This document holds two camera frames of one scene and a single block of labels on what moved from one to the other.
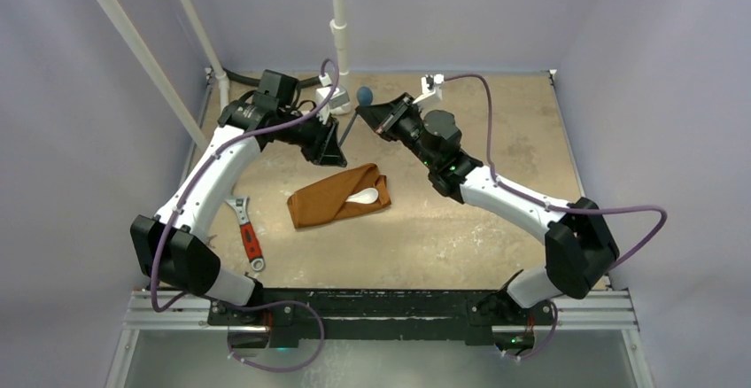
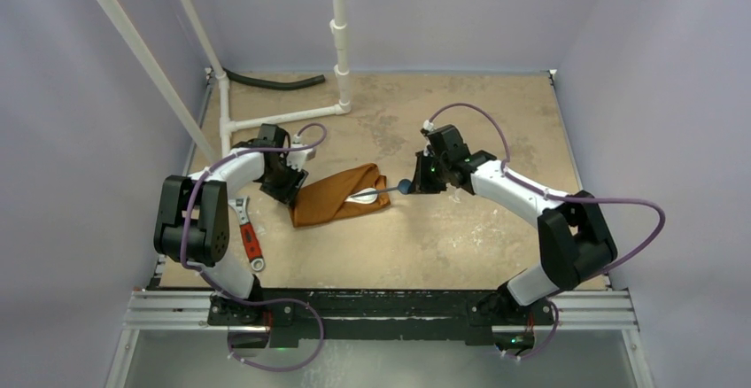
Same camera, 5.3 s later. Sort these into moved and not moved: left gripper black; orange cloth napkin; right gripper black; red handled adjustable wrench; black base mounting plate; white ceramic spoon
Moved: left gripper black; right gripper black
Not moved: red handled adjustable wrench; white ceramic spoon; orange cloth napkin; black base mounting plate
